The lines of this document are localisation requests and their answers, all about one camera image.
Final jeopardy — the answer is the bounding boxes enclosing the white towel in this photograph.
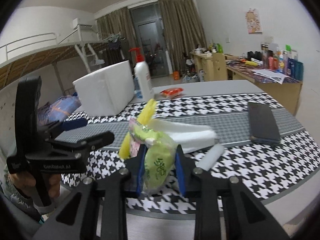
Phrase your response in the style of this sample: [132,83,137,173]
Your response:
[148,119,218,153]

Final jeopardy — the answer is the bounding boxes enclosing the person's left hand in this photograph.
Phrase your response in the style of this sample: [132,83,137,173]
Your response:
[8,172,61,198]

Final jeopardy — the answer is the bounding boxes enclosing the blue plaid quilt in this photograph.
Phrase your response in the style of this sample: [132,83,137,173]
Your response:
[37,95,81,126]

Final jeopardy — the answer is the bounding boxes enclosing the white foam box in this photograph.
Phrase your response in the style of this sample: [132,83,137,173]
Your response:
[73,61,135,116]

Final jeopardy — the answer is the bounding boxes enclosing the red snack packet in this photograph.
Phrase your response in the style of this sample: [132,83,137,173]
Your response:
[160,87,184,99]

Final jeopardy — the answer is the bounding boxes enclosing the white pump bottle red cap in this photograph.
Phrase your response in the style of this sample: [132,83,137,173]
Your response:
[129,47,154,102]

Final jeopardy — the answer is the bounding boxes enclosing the houndstooth table cloth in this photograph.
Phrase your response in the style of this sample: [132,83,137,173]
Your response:
[57,93,319,215]

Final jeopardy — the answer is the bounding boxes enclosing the metal bunk bed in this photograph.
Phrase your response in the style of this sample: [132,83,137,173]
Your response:
[1,30,125,89]

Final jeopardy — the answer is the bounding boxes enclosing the black smartphone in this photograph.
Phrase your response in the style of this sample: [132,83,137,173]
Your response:
[247,102,281,145]

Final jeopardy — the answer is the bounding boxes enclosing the orange bucket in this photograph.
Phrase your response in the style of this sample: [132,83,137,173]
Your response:
[172,71,180,80]

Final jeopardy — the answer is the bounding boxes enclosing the wooden smiley chair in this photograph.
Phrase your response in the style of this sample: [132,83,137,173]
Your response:
[212,53,228,81]

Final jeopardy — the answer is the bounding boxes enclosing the white air conditioner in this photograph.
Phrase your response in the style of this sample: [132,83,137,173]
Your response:
[72,18,95,29]

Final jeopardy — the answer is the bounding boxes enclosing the left brown curtain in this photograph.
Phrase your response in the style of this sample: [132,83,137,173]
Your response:
[97,7,138,65]

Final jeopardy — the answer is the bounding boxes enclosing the brown curtain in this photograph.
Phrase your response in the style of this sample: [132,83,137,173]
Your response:
[158,0,207,73]
[97,7,138,65]

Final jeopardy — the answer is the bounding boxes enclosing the glass balcony door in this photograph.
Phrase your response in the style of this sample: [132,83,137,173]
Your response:
[130,2,169,78]

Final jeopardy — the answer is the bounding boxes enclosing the white paper sheets on desk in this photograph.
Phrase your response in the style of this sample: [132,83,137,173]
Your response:
[253,69,288,85]

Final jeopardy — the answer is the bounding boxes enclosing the long wooden desk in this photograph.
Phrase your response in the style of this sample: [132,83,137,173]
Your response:
[189,52,303,115]

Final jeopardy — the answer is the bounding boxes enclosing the right brown curtain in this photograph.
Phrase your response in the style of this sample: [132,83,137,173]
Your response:
[158,0,207,73]

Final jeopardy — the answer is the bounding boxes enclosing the pink cartoon wall poster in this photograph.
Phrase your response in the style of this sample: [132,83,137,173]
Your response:
[245,9,263,34]

